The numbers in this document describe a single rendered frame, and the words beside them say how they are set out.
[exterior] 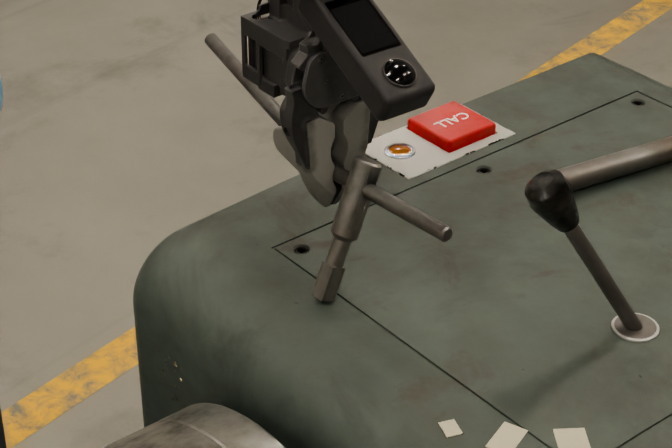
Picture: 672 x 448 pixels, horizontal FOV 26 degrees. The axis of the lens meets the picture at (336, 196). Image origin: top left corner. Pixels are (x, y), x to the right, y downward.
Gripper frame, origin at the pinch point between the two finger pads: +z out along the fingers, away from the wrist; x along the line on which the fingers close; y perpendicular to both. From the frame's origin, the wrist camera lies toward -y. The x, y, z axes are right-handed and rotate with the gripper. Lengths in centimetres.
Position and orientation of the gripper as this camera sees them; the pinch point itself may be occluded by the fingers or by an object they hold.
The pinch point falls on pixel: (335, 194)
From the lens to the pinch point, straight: 114.6
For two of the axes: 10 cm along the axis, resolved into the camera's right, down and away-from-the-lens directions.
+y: -6.3, -4.1, 6.6
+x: -7.8, 3.3, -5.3
